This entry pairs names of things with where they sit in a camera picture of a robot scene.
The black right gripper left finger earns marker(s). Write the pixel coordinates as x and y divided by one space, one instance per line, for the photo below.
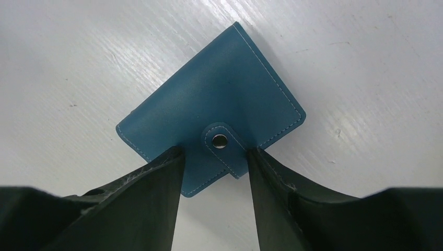
135 212

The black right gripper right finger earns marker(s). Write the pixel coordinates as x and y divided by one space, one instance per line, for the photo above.
293 212

